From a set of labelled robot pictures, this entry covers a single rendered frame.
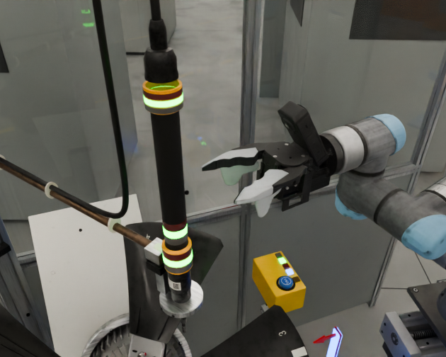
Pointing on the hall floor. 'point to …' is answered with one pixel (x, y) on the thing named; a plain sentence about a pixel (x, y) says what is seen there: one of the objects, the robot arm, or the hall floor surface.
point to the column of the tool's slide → (11, 280)
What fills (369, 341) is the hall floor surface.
